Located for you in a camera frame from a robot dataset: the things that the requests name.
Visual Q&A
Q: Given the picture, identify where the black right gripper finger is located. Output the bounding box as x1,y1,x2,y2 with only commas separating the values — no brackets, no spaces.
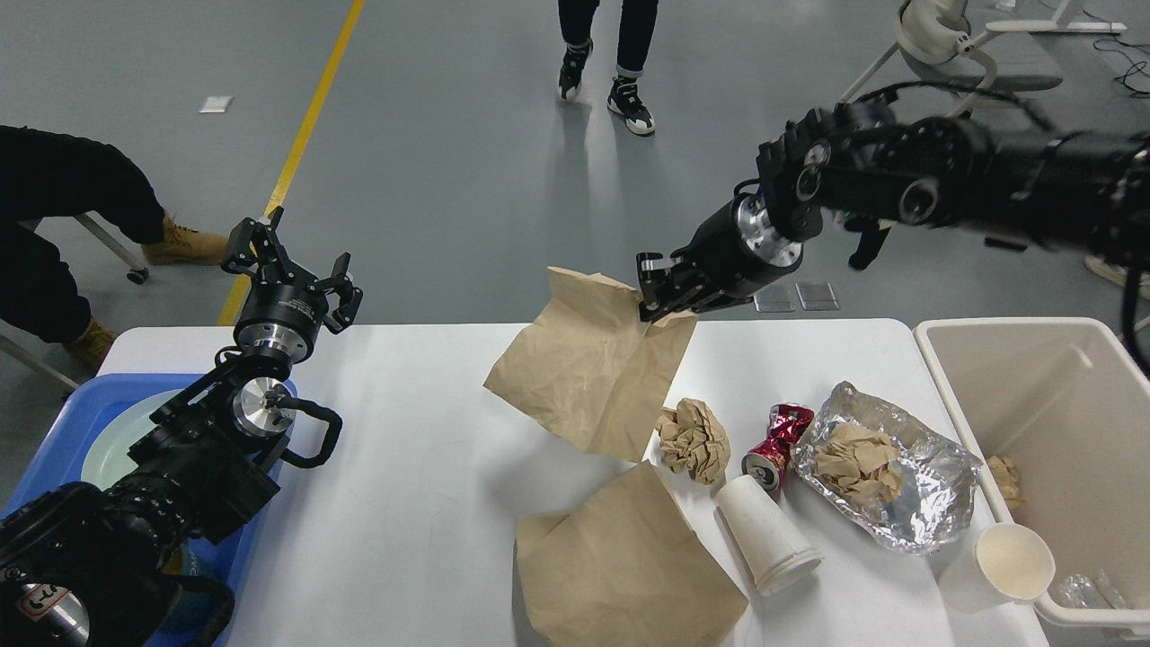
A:
636,253,697,323

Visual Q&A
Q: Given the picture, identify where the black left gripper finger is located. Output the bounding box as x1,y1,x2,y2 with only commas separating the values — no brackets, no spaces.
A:
316,253,363,334
219,205,293,282

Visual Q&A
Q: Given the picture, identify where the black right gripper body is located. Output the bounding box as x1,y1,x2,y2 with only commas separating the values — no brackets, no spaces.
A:
683,192,804,313

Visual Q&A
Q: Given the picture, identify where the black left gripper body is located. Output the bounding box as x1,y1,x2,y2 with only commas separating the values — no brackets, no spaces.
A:
233,278,329,363

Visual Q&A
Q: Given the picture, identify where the brown paper bag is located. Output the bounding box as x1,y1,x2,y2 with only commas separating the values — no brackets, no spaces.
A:
484,267,698,463
515,463,748,646

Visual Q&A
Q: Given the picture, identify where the green plate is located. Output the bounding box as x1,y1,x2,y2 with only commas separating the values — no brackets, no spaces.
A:
81,390,178,491

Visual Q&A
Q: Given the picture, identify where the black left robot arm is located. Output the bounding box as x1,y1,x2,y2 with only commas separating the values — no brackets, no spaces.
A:
1,208,363,646

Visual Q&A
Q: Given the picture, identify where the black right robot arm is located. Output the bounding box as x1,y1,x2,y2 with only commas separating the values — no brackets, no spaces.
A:
636,84,1149,371

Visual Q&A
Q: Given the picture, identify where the silver floor plate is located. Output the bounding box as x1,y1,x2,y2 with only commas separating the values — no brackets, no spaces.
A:
753,284,794,313
794,282,841,311

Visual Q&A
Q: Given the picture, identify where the tan boot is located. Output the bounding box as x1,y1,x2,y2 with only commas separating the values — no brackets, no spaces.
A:
140,213,227,265
62,318,118,372

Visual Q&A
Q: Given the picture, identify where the grey chair leg with caster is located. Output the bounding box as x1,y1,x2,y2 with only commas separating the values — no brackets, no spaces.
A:
74,213,150,284

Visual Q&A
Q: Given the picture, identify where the crumpled brown paper ball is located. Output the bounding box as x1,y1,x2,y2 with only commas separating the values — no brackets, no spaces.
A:
656,398,731,486

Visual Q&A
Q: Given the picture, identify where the crushed red soda can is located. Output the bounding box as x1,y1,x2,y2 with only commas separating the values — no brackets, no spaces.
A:
742,403,817,494

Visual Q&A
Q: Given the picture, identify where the person in black clothes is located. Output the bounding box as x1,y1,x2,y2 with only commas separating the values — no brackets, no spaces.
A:
0,124,168,344

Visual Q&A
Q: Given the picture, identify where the crumpled paper in foil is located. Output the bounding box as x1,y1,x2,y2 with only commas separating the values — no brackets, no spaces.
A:
810,422,907,523

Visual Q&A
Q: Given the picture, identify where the person in dark jeans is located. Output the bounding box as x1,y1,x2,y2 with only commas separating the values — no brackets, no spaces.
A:
557,1,659,137

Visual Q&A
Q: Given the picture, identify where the white paper cup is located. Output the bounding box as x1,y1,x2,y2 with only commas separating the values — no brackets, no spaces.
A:
937,523,1056,614
716,473,823,595

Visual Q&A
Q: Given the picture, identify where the white office chair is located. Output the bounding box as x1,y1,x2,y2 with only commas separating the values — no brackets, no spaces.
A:
840,1,1127,116

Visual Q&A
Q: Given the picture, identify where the crumpled foil wrapper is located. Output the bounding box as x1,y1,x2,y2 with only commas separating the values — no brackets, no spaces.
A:
790,382,982,555

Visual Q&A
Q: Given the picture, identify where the crumpled paper in bin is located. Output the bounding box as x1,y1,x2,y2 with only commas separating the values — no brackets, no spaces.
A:
986,456,1030,510

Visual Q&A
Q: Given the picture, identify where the beige plastic bin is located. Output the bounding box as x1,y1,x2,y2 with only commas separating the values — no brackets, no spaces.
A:
915,318,1149,639

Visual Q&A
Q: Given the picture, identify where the clear plastic bottle in bin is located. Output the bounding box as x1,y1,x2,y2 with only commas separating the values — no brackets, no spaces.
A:
1048,570,1132,610

